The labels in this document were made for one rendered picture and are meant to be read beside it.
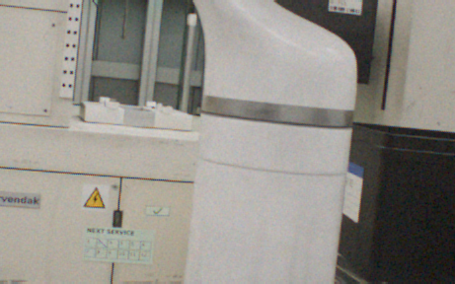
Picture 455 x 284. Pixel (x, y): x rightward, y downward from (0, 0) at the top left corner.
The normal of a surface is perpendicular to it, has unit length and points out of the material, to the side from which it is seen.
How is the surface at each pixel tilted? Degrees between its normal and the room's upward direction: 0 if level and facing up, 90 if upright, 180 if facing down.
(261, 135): 90
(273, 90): 90
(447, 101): 90
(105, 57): 90
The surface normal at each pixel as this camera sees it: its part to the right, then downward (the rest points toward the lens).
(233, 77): -0.67, -0.04
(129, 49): 0.17, 0.07
